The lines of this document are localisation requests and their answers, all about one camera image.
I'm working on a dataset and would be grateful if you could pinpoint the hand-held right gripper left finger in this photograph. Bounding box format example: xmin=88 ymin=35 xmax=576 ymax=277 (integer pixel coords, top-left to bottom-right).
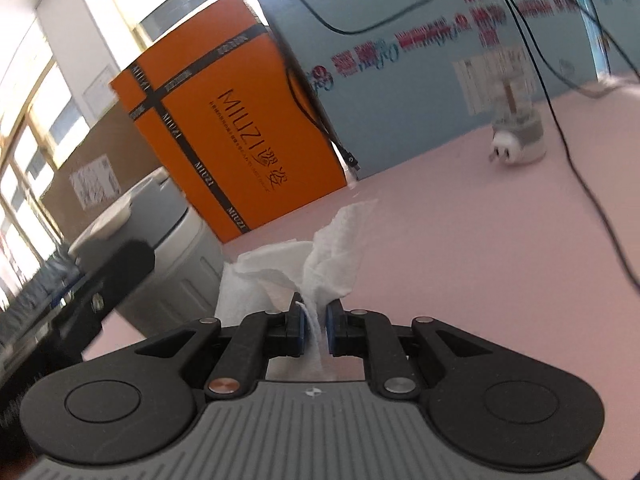
xmin=145 ymin=292 xmax=308 ymax=401

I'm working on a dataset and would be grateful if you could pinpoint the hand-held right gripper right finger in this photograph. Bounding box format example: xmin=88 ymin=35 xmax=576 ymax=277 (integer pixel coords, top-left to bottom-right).
xmin=325 ymin=299 xmax=495 ymax=401

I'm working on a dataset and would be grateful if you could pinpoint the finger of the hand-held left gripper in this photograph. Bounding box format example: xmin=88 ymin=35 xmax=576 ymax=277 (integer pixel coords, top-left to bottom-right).
xmin=74 ymin=239 xmax=157 ymax=311

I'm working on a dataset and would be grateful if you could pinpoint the grey white lidded container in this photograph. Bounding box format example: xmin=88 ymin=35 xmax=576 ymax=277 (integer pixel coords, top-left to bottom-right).
xmin=69 ymin=167 xmax=226 ymax=337

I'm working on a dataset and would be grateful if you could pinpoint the white paper tissue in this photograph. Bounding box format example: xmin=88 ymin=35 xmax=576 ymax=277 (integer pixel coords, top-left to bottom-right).
xmin=215 ymin=199 xmax=381 ymax=382

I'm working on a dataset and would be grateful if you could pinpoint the brown cardboard box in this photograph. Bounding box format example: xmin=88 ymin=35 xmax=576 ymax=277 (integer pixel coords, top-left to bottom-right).
xmin=39 ymin=102 xmax=173 ymax=247

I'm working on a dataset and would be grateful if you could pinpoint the large glass window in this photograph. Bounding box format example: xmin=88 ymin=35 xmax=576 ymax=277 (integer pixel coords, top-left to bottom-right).
xmin=0 ymin=55 xmax=71 ymax=306

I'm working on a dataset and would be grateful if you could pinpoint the orange box with black bands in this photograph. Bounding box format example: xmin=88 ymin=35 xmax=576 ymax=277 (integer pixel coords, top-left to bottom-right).
xmin=110 ymin=0 xmax=349 ymax=244

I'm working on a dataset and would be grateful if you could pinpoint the light blue cardboard box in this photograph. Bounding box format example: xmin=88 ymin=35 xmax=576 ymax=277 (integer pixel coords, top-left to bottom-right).
xmin=561 ymin=0 xmax=640 ymax=82
xmin=254 ymin=0 xmax=610 ymax=182

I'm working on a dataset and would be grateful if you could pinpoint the small clear jar grey base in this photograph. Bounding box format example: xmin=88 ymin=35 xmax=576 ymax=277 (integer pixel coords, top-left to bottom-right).
xmin=487 ymin=42 xmax=547 ymax=166

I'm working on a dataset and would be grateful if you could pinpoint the black cable with plug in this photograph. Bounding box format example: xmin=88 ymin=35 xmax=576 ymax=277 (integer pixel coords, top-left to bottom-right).
xmin=267 ymin=25 xmax=363 ymax=177

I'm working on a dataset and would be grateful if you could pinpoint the long black cable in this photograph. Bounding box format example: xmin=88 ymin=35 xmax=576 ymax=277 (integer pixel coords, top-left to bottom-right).
xmin=487 ymin=0 xmax=640 ymax=283

